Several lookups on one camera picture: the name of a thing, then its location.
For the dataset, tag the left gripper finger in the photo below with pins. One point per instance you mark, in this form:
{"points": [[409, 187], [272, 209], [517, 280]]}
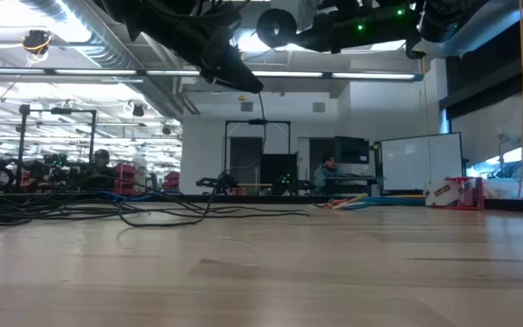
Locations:
{"points": [[234, 59], [218, 81]]}

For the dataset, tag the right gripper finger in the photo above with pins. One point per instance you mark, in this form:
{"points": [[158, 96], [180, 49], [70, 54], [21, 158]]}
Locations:
{"points": [[316, 26], [318, 43]]}

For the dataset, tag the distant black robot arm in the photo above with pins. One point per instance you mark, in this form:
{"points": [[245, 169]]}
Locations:
{"points": [[300, 185], [214, 184]]}

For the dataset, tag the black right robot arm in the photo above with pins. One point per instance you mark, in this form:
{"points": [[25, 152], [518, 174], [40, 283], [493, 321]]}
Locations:
{"points": [[443, 13]]}

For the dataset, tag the long ceiling light bar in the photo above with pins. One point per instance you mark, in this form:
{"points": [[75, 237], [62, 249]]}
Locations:
{"points": [[107, 72]]}

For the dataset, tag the red tool cabinet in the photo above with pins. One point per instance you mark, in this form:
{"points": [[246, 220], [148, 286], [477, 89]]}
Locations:
{"points": [[124, 179], [172, 181]]}

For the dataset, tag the black monitor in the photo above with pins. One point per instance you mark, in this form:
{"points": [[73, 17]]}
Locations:
{"points": [[351, 150]]}

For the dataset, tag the person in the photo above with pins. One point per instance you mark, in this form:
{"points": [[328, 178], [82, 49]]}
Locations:
{"points": [[329, 175], [101, 163]]}

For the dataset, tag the whiteboard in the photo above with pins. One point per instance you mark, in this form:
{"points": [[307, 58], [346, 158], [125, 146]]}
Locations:
{"points": [[420, 161]]}

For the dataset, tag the bundle of coloured tubes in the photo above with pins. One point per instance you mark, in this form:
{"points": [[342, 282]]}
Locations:
{"points": [[359, 198]]}

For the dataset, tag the red tape dispenser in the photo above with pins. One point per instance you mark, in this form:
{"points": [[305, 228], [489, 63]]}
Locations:
{"points": [[472, 195]]}

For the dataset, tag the grey wall vent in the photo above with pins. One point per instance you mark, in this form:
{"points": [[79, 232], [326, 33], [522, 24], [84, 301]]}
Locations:
{"points": [[246, 106], [318, 107]]}

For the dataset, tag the black robot station frame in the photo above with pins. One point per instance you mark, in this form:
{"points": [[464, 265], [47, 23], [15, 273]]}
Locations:
{"points": [[257, 121], [57, 111]]}

